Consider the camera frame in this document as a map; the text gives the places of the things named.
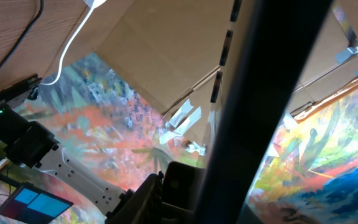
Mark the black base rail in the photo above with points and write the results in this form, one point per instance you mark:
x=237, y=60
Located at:
x=15, y=95

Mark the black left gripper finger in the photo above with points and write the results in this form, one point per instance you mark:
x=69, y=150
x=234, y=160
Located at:
x=144, y=206

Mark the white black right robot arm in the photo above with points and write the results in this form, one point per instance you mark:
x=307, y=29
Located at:
x=31, y=144

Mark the Samsung Galaxy smartphone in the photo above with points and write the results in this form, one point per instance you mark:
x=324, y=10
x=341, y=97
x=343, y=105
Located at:
x=271, y=41

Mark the laptop with blue screen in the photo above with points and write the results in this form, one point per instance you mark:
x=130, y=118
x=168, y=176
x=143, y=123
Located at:
x=30, y=204

